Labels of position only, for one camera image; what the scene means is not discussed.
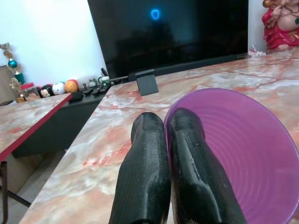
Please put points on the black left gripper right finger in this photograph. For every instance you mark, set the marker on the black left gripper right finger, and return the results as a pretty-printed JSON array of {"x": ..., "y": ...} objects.
[{"x": 196, "y": 168}]

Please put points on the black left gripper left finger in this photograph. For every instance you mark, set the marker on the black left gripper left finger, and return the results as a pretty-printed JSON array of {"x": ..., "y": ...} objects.
[{"x": 144, "y": 168}]

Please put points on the purple plastic bowl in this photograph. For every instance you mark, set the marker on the purple plastic bowl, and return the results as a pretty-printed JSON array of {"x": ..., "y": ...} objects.
[{"x": 247, "y": 149}]

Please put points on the black television stand foot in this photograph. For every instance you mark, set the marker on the black television stand foot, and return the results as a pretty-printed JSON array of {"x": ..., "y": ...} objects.
[{"x": 147, "y": 84}]

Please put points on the black remote control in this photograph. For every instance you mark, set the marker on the black remote control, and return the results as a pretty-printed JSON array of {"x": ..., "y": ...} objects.
[
  {"x": 99, "y": 90},
  {"x": 88, "y": 90}
]

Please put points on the green mug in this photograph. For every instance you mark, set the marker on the green mug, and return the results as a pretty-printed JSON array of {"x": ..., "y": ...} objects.
[{"x": 103, "y": 79}]

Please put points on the black low cabinet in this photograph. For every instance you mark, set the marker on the black low cabinet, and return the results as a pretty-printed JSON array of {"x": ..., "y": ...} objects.
[{"x": 56, "y": 126}]

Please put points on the small black box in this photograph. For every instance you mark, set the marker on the small black box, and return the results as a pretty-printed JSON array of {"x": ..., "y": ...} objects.
[{"x": 76, "y": 96}]

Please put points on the grey Totoro plush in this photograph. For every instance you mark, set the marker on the grey Totoro plush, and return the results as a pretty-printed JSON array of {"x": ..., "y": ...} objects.
[{"x": 92, "y": 82}]

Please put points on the orange plush ball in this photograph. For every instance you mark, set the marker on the orange plush ball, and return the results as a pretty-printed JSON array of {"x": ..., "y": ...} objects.
[{"x": 71, "y": 86}]

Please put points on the white plush ball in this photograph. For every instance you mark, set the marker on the white plush ball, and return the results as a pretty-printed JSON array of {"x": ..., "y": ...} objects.
[{"x": 58, "y": 88}]

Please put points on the black Mickey plush ball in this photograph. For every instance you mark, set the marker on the black Mickey plush ball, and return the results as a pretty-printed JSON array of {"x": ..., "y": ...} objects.
[{"x": 47, "y": 91}]

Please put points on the marble side table red edge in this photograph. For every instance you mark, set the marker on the marble side table red edge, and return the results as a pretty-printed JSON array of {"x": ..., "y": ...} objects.
[{"x": 25, "y": 121}]

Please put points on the white crumpled paper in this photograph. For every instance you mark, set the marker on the white crumpled paper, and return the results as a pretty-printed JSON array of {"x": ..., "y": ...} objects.
[{"x": 255, "y": 51}]

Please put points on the black flat screen television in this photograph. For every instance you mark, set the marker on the black flat screen television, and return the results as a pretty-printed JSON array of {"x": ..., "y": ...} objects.
[{"x": 168, "y": 35}]

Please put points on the red box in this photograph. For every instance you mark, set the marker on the red box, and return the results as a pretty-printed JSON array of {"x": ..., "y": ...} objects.
[{"x": 29, "y": 92}]

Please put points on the small gold trophy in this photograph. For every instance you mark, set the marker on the small gold trophy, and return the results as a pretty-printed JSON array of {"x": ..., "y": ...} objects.
[{"x": 16, "y": 89}]

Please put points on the red pink Ganesha statue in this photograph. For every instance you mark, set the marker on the red pink Ganesha statue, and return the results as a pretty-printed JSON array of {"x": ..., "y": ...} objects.
[{"x": 281, "y": 28}]

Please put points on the tall trophy with teal ball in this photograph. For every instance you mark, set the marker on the tall trophy with teal ball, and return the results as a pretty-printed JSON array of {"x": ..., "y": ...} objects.
[{"x": 14, "y": 65}]

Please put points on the dark metal frame leg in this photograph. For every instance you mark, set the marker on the dark metal frame leg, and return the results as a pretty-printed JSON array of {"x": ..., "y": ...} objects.
[{"x": 5, "y": 186}]

